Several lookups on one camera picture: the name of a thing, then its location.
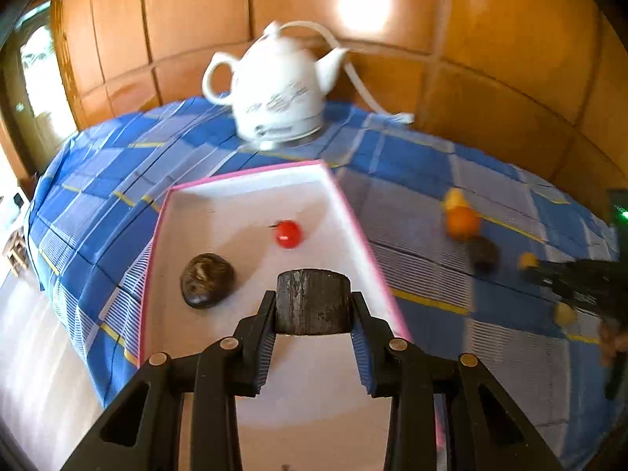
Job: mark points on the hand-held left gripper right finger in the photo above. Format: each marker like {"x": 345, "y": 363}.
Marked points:
{"x": 365, "y": 363}

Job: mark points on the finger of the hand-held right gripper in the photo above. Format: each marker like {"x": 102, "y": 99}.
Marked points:
{"x": 612, "y": 378}
{"x": 579, "y": 282}

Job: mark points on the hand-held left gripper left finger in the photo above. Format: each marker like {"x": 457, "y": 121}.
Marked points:
{"x": 265, "y": 353}

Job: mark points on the yellow longan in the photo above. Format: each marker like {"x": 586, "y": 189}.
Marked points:
{"x": 527, "y": 259}
{"x": 564, "y": 313}

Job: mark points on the dark water chestnut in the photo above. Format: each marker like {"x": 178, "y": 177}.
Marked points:
{"x": 207, "y": 280}
{"x": 484, "y": 253}

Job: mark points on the red cherry tomato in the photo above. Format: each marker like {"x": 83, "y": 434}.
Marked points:
{"x": 288, "y": 234}

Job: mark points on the orange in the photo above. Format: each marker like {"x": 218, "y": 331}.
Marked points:
{"x": 462, "y": 224}

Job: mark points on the pink-rimmed white tray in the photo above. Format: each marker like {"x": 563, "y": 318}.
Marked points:
{"x": 245, "y": 216}

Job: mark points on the yellow orange wedge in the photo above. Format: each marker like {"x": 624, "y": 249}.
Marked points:
{"x": 455, "y": 198}

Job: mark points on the blue plaid cloth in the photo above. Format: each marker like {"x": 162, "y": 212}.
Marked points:
{"x": 441, "y": 333}

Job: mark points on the white power plug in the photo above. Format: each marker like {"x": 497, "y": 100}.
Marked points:
{"x": 405, "y": 117}

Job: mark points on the white ceramic electric kettle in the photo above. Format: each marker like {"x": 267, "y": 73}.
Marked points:
{"x": 274, "y": 88}

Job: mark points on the small wooden stool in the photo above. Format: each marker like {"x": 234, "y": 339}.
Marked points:
{"x": 14, "y": 250}

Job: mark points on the wooden wardrobe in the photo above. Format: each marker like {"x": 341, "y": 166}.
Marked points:
{"x": 196, "y": 10}

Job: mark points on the glass door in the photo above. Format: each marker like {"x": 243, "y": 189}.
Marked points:
{"x": 39, "y": 83}

